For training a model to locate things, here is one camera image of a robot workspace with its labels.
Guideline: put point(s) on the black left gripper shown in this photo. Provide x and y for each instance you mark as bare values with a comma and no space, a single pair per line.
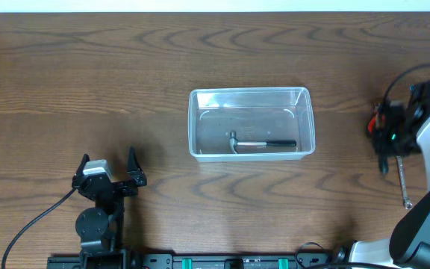
114,187

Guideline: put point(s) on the red handled pliers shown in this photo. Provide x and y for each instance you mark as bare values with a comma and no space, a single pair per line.
376,120

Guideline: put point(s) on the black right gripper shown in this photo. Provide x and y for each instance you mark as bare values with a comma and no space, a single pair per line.
384,140

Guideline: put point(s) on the clear plastic storage container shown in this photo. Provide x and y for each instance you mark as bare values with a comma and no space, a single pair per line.
255,114

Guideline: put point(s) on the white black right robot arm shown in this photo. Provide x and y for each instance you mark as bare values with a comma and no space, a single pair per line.
409,244

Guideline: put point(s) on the silver combination wrench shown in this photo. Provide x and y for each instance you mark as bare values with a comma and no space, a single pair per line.
407,203

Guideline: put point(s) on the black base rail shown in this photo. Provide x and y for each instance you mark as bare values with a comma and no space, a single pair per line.
233,261

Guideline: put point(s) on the small hammer black handle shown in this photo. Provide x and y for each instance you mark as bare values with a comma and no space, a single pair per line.
234,143

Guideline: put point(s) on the black yellow screwdriver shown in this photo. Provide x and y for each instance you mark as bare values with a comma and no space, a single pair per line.
383,165

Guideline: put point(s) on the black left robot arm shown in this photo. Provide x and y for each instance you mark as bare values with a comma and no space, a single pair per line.
100,227

